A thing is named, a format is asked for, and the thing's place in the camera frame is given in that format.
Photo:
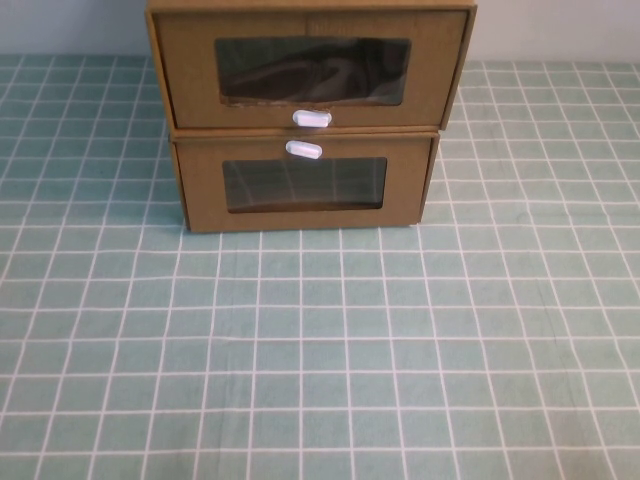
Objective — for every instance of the lower cardboard drawer box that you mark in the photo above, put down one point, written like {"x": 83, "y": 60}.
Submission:
{"x": 310, "y": 134}

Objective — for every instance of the green white grid tablecloth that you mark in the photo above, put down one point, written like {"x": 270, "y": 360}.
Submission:
{"x": 320, "y": 360}

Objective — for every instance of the upper cardboard drawer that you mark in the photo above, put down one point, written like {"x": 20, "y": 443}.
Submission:
{"x": 310, "y": 4}

